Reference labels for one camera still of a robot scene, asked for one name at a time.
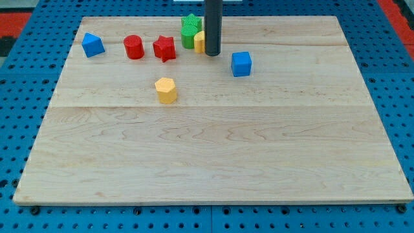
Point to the green star block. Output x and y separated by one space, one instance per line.
192 20

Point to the red star block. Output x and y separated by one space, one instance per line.
164 48

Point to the yellow hexagon block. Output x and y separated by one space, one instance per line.
166 90

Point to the blue cube block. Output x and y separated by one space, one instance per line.
241 64

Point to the light wooden board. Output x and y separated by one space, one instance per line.
302 129

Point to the yellow block behind rod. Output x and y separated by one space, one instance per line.
198 41

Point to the green cylinder block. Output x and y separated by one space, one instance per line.
187 36

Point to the red cylinder block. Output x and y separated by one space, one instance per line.
134 47

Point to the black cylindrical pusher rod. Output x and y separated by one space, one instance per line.
213 12

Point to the blue triangular prism block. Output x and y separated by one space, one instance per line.
92 45

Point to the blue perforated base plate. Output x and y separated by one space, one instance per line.
33 66

